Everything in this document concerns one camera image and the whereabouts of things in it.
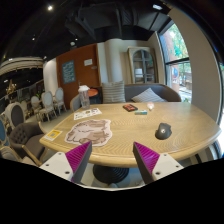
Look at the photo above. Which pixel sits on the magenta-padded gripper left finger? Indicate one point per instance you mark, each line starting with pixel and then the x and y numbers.
pixel 80 157

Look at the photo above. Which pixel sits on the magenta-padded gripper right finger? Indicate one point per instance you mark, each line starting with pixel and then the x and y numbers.
pixel 146 160

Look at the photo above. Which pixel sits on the black computer mouse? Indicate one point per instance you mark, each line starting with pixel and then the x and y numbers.
pixel 163 131

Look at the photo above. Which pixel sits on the cat-shaped mouse pad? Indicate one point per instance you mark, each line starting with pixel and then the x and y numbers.
pixel 89 132

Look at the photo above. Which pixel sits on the yellow and white card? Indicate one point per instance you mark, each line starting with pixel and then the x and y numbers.
pixel 52 135

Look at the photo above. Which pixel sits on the white sticker sheet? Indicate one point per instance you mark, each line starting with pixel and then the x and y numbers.
pixel 87 113

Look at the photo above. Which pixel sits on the small green packet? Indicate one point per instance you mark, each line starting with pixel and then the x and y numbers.
pixel 140 112

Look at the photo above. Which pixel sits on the small clear plastic bottle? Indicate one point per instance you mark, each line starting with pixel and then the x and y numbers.
pixel 150 106

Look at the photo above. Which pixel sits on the dark grey tufted armchair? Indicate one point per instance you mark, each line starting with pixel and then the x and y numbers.
pixel 25 136

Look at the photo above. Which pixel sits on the clear shaker bottle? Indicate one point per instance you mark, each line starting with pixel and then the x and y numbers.
pixel 84 97

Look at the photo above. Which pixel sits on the black bag with orange top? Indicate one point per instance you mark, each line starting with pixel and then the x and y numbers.
pixel 94 95

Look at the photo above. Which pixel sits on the flat striped cushion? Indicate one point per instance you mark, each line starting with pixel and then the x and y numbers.
pixel 147 96

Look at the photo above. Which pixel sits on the group of white chairs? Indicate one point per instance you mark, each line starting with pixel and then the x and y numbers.
pixel 48 101

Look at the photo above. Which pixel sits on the grey curved sofa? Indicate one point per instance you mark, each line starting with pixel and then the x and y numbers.
pixel 170 94

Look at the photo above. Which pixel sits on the large striped cushion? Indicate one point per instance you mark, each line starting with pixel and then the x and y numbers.
pixel 113 92

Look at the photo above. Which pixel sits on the oval-back grey chair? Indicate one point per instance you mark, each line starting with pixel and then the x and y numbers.
pixel 15 115

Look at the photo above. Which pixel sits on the arched glass-door cabinet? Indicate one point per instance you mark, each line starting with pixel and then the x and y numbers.
pixel 143 66

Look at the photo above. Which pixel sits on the large framed window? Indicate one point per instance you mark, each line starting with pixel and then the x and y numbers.
pixel 176 61

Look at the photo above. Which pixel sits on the black table pedestal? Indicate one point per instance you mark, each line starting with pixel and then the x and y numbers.
pixel 110 174

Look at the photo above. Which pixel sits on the blue wall poster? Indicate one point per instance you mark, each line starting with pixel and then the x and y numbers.
pixel 68 71

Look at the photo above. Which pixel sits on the white wall notice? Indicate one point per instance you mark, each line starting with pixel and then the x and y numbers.
pixel 88 62

